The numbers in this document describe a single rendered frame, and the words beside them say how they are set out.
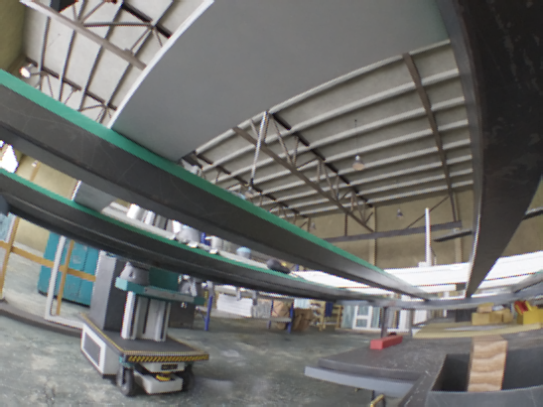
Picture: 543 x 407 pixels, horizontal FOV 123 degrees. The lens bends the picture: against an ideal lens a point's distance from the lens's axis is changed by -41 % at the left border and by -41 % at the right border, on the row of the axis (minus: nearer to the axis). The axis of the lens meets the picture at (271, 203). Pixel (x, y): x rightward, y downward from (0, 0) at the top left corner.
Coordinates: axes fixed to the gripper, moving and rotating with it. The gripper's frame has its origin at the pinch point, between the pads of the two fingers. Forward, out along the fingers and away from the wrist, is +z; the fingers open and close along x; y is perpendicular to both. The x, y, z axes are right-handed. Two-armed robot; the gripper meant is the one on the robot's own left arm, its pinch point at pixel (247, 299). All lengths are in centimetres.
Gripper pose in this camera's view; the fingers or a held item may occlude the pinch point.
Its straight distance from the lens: 148.7
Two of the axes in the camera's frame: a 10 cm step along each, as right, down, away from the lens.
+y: 7.7, -4.9, -4.0
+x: 6.2, 4.7, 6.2
